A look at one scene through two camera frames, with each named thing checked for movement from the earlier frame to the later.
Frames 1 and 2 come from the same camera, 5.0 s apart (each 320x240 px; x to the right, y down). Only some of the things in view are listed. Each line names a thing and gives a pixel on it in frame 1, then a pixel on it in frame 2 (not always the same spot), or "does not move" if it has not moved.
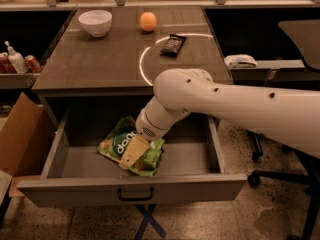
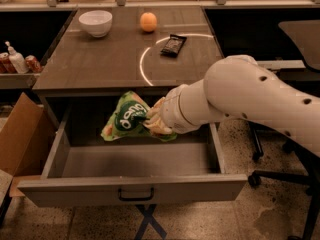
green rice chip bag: (117, 138) to (128, 119)
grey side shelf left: (17, 80) does not move
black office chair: (305, 34) does not move
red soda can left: (6, 66) does not move
